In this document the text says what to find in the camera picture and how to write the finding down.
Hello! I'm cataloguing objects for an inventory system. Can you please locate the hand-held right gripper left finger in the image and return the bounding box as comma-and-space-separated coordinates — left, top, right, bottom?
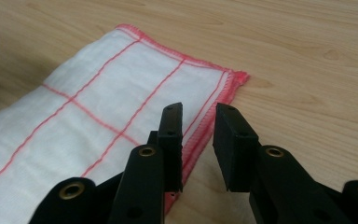
107, 102, 185, 224

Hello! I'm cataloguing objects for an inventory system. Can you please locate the white cloth with red edge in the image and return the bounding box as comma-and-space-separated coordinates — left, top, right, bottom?
0, 23, 250, 224

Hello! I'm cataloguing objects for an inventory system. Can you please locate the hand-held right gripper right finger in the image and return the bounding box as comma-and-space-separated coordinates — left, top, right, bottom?
212, 103, 352, 224

